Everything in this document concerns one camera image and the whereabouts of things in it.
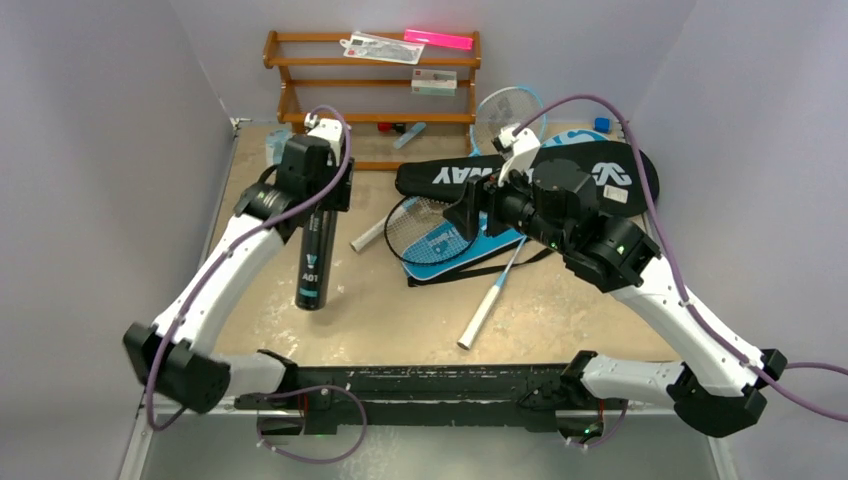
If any white racket handle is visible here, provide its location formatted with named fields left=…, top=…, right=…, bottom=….
left=457, top=237, right=527, bottom=350

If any pink bar on shelf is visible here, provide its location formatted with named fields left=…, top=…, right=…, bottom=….
left=403, top=29, right=474, bottom=51

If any black shuttlecock tube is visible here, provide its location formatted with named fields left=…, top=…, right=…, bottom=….
left=295, top=210, right=338, bottom=311

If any purple cable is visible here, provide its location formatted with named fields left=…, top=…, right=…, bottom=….
left=144, top=104, right=369, bottom=465
left=513, top=93, right=848, bottom=452

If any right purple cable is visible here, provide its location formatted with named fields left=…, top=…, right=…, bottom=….
left=513, top=93, right=848, bottom=452

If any white green box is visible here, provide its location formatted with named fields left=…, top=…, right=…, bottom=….
left=411, top=68, right=458, bottom=97

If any light blue packaged item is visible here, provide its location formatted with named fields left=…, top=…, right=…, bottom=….
left=265, top=128, right=293, bottom=166

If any white blister package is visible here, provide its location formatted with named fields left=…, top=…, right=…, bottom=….
left=338, top=32, right=425, bottom=65

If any blue racket bag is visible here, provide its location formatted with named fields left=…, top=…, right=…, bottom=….
left=397, top=127, right=614, bottom=285

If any small blue cube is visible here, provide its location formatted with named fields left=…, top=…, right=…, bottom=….
left=593, top=117, right=613, bottom=134

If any red black small object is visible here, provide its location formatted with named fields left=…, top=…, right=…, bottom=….
left=377, top=122, right=407, bottom=134

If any black Crossway racket bag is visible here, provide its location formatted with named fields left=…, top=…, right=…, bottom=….
left=395, top=140, right=647, bottom=217

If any light blue badminton racket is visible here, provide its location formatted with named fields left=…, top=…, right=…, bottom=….
left=470, top=86, right=543, bottom=156

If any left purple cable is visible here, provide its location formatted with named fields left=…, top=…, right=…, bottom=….
left=144, top=104, right=369, bottom=465

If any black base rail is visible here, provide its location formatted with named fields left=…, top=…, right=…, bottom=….
left=234, top=363, right=625, bottom=436

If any light blue strip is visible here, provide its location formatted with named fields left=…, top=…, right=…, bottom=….
left=393, top=122, right=427, bottom=150

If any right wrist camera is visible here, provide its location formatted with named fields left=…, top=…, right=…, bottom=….
left=492, top=124, right=541, bottom=187

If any wooden shelf rack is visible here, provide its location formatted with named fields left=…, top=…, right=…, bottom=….
left=262, top=30, right=482, bottom=147

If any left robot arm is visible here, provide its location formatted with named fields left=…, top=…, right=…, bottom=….
left=123, top=130, right=352, bottom=431

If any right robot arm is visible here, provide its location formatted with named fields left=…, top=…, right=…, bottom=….
left=443, top=159, right=787, bottom=438

